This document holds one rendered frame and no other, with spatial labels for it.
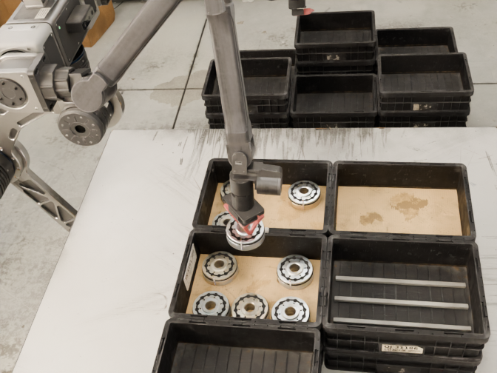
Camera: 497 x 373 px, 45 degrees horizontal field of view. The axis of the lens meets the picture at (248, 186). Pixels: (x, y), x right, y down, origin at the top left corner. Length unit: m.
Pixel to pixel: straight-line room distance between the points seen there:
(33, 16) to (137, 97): 2.30
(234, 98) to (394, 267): 0.71
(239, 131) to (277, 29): 2.97
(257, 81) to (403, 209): 1.33
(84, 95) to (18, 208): 2.06
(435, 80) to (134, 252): 1.66
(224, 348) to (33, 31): 0.94
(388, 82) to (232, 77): 1.68
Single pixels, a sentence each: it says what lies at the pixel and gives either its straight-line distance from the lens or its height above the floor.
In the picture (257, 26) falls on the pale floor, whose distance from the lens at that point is 4.40.
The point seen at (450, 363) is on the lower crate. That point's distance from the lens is 1.67.
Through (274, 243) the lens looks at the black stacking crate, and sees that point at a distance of 1.75.
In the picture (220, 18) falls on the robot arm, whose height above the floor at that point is 1.59.
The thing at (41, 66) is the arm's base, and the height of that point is 1.50.
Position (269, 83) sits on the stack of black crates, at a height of 0.49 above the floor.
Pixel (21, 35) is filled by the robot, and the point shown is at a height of 1.53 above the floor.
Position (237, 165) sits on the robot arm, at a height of 1.28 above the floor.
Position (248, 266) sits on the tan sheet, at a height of 0.83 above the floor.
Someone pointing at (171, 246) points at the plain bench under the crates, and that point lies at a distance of 2.05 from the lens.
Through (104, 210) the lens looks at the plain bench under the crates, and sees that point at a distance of 2.24.
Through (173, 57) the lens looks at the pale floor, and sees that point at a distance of 4.21.
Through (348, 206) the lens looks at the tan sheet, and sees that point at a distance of 1.92.
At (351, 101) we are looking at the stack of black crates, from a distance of 3.03.
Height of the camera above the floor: 2.26
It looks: 46 degrees down
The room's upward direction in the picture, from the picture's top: 9 degrees counter-clockwise
